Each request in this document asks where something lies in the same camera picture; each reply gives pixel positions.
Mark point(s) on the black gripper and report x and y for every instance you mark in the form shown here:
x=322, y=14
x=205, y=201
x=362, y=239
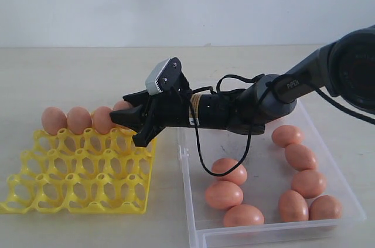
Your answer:
x=181, y=106

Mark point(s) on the yellow plastic egg tray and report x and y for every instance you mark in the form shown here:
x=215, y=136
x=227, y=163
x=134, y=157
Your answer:
x=90, y=173

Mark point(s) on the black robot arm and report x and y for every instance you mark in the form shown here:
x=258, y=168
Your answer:
x=345, y=68

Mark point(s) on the clear plastic container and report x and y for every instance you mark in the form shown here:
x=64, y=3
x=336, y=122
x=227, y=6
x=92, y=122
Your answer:
x=269, y=175

